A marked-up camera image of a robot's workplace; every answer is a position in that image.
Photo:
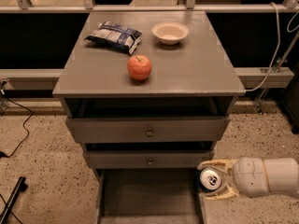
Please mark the grey middle drawer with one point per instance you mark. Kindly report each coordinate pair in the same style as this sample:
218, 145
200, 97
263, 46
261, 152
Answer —
146, 159

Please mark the black floor bar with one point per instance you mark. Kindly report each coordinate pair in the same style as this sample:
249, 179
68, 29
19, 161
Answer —
20, 186

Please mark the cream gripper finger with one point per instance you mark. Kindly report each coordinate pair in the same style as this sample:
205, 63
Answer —
225, 192
222, 166

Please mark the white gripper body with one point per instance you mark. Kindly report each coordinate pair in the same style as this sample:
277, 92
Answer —
249, 176

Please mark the metal railing frame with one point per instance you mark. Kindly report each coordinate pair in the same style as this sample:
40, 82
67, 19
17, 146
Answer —
76, 6

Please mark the red apple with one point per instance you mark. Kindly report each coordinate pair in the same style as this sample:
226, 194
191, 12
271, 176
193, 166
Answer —
139, 67

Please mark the grey drawer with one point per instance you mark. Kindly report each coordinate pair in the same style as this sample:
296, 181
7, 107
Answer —
144, 130
146, 159
148, 196

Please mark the grey wooden drawer cabinet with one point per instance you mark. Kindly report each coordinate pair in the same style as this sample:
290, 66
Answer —
193, 78

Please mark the blue pepsi can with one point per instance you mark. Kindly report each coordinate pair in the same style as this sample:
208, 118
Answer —
208, 180

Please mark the blue white chip bag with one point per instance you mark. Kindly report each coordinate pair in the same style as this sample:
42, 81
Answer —
116, 36

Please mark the grey bottom drawer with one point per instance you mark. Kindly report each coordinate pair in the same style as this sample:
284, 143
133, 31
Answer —
148, 196

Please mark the white paper bowl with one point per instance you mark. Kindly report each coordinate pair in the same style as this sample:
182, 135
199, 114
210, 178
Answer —
170, 33

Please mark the grey top drawer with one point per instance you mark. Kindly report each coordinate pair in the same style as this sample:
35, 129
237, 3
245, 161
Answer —
144, 130

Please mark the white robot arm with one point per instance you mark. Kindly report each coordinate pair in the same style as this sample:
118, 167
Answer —
282, 177

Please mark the metal stand right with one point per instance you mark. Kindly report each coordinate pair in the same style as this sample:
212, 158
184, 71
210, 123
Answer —
273, 70

